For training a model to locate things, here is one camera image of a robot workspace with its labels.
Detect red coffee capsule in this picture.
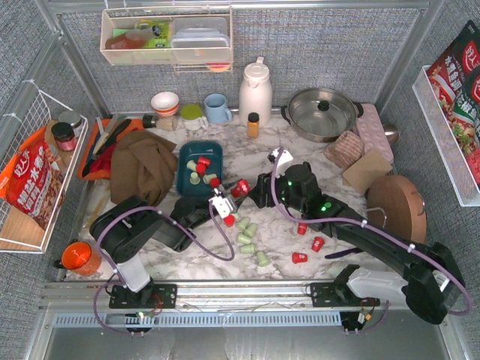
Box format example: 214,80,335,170
196,164,207,176
198,156,211,167

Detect teal storage basket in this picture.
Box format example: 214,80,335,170
176,140,223,198

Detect brown cloth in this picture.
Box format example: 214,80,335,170
110,130,178,206

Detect red cloth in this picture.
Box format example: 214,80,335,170
88,154,112,179

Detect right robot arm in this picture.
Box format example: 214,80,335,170
248,162,466,325

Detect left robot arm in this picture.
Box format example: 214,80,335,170
89,179,250,295

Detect white mesh basket right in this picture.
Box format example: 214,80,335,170
412,65,479,207

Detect red capsule left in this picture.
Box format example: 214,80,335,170
223,214,236,227

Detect red capsule far right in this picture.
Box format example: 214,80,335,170
297,223,308,236

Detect green capsule lower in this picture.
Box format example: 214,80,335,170
239,244,256,254

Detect green capsule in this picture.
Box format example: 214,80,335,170
239,244,256,254
256,251,270,267

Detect red capsule right middle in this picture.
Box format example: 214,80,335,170
311,236,325,253

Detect green capsule bottom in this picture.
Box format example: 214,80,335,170
256,251,270,267

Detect striped pink cloth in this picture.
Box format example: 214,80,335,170
325,131,365,169

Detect red capsule right lower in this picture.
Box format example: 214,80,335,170
292,252,308,264

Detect orange spice bottle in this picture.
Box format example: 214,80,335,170
247,112,260,138

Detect blue mug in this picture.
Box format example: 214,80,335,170
204,94,233,125

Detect brown paper square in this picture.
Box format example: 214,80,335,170
342,148,392,194

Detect steel pot with lid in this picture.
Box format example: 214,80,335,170
280,88,364,143

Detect green lid cup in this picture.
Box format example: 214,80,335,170
181,103,209,131

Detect purple spoon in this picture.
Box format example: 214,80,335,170
325,247,362,260

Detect pepper grinder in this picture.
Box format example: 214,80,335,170
142,114,178,131

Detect pink egg tray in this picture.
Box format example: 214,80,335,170
353,103,394,164

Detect round wooden board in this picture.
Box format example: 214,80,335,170
367,175,427,244

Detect white thermos jug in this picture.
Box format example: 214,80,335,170
238,56,273,128

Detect white orange bowl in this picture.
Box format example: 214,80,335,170
151,91,179,116

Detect silver ladle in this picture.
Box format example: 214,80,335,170
382,123,400,146

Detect orange mug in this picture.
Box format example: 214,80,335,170
53,241,102,277

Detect orange tray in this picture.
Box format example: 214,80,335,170
76,116,125,181

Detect silver lidded jar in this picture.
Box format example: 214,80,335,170
58,110,83,137

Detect clear plastic containers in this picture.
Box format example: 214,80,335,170
170,16,230,64

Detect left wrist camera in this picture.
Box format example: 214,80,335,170
209,187,238,219

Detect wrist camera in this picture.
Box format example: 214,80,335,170
267,148,293,172
209,187,238,219

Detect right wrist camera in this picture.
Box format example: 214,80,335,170
267,148,293,172

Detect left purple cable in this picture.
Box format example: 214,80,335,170
92,204,236,337

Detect purple cable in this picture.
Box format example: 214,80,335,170
92,204,236,337
269,148,474,335

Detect white handled knife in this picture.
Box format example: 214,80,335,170
93,117,117,155

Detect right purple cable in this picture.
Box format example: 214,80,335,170
269,148,474,335

